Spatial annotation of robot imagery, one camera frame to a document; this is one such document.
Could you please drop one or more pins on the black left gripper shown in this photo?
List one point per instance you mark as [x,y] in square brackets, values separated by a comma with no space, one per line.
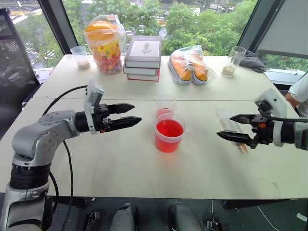
[102,115]

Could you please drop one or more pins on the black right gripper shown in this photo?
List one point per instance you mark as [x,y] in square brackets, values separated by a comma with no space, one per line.
[263,132]

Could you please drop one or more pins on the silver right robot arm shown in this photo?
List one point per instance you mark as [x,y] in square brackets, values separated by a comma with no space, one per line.
[297,134]

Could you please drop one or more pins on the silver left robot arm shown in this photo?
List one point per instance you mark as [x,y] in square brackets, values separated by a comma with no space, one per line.
[36,139]

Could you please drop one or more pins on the clear plastic syringe orange plunger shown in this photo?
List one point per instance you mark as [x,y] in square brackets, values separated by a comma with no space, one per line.
[225,120]

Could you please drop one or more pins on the small clear measuring cup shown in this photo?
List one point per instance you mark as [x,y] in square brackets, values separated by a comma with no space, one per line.
[163,112]

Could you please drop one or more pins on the cup of red liquid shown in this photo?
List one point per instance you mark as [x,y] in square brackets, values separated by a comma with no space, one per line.
[168,142]

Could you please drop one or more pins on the small plastic cup with grains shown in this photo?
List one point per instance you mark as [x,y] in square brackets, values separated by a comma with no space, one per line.
[83,61]

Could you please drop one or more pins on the red hardcover book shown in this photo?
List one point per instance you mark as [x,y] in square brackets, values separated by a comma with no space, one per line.
[143,77]

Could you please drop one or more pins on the bagged orange shoes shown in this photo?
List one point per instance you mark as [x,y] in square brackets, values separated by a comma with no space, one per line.
[209,72]

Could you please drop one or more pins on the colourful candy tub orange lid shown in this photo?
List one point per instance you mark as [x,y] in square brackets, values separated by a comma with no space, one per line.
[106,53]

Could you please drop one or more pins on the grey hardcover book white cover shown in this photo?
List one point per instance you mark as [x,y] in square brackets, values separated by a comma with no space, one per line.
[143,54]

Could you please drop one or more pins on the tall clear glass with grains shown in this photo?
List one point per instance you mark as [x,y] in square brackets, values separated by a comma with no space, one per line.
[232,62]

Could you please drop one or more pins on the grey folded cloth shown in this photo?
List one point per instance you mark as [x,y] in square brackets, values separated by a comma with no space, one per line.
[253,62]

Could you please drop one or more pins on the yellow canvas shoe white sole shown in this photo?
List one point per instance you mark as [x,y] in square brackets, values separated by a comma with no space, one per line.
[199,71]
[181,69]

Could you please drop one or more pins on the person in white shirt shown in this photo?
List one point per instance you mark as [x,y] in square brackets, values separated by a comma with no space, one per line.
[300,89]

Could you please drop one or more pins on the candy jar with orange lid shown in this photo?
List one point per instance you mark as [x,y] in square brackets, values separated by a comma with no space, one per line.
[121,41]

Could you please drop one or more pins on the dark grey rounded shape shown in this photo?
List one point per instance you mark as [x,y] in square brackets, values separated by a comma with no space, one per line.
[124,219]
[185,219]

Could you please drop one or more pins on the white window blind panel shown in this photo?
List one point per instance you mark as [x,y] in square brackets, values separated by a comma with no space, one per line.
[286,26]

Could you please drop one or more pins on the black mesh office chair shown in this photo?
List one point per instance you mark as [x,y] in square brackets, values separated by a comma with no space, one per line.
[14,60]

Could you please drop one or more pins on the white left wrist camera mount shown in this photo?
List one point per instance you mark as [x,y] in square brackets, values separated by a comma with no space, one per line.
[93,95]

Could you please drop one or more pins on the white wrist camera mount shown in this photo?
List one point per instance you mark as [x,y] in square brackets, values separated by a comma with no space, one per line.
[276,101]
[93,95]

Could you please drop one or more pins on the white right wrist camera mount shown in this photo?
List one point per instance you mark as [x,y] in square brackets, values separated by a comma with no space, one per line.
[276,101]

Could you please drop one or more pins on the dark window frame pillar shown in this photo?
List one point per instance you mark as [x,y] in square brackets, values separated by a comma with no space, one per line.
[257,21]
[59,24]

